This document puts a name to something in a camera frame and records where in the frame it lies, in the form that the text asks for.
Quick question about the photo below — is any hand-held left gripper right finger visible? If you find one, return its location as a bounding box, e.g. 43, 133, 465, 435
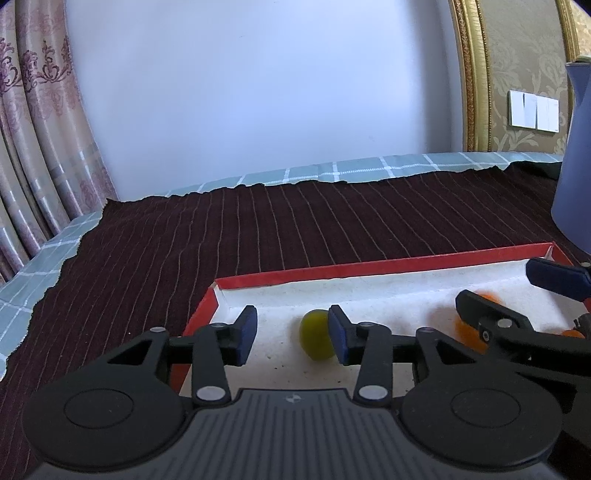
328, 305, 483, 408

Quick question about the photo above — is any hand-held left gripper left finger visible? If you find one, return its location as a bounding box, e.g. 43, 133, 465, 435
108, 305, 258, 408

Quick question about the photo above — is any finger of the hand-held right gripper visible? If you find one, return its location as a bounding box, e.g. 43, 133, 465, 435
455, 290, 591, 386
526, 257, 591, 303

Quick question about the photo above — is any small green round fruit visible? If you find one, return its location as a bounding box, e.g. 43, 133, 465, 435
299, 309, 334, 361

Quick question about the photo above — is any red-rimmed white cardboard tray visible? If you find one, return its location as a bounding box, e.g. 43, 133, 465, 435
182, 242, 591, 398

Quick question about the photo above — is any blue kettle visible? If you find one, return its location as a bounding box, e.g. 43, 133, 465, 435
551, 55, 591, 256

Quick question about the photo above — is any light blue checked tablecloth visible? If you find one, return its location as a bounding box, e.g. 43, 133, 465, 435
0, 151, 565, 382

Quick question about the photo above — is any pink patterned curtain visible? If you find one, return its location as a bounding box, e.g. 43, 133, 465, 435
0, 0, 119, 285

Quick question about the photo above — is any white wall switch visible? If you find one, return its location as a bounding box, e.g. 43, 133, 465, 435
536, 94, 560, 133
508, 89, 537, 129

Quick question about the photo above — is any gold wall moulding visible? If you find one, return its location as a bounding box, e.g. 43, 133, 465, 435
449, 0, 494, 153
556, 0, 581, 64

